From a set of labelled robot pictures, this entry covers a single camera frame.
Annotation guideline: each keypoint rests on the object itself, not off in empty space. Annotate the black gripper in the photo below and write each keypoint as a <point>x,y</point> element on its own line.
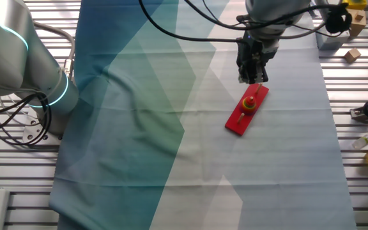
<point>254,52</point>

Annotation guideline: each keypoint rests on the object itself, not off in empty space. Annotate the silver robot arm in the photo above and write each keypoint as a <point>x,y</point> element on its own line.
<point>5,48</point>

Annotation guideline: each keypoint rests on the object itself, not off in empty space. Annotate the red Hanoi board with pegs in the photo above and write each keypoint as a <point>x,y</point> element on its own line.
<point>235,123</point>

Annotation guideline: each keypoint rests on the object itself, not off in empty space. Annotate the grey box with green button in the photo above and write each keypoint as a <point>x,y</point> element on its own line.
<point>332,41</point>

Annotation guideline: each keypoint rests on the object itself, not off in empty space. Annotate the small wooden cube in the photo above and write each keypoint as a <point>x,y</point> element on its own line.
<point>352,55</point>

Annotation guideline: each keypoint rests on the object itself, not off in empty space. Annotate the wooden box with hole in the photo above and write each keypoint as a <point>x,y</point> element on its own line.
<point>358,24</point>

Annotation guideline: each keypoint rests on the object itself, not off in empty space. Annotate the yellow plastic object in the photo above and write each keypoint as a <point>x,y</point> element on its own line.
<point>356,4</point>

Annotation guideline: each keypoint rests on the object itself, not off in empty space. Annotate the blue green patterned cloth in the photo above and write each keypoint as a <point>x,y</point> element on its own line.
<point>139,143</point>

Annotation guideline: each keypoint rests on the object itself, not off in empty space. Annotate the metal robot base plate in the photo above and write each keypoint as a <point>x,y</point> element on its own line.
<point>30,134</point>

